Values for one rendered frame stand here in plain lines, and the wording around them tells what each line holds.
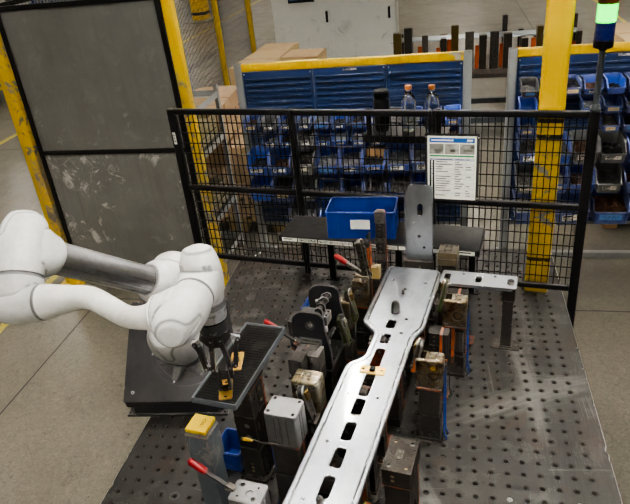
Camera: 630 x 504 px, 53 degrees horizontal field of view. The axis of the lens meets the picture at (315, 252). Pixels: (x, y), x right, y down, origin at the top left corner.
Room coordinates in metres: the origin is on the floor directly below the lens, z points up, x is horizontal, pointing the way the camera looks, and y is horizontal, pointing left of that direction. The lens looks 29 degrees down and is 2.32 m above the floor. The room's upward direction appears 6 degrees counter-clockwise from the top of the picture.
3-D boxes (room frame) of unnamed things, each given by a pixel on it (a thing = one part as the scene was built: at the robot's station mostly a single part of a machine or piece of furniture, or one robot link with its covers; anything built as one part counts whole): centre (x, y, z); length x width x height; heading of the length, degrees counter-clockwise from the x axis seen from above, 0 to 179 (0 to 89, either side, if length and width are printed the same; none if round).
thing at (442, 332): (1.77, -0.40, 0.84); 0.11 x 0.08 x 0.29; 68
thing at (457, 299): (1.88, -0.49, 0.87); 0.12 x 0.09 x 0.35; 68
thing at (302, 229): (2.49, -0.30, 1.02); 0.90 x 0.22 x 0.03; 68
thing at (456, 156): (2.49, -0.62, 1.30); 0.23 x 0.02 x 0.31; 68
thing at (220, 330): (1.38, 0.29, 1.36); 0.08 x 0.07 x 0.09; 93
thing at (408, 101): (2.65, -0.47, 1.53); 0.06 x 0.06 x 0.20
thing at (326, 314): (1.75, 0.01, 0.94); 0.18 x 0.13 x 0.49; 158
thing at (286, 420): (1.34, 0.13, 0.90); 0.13 x 0.10 x 0.41; 68
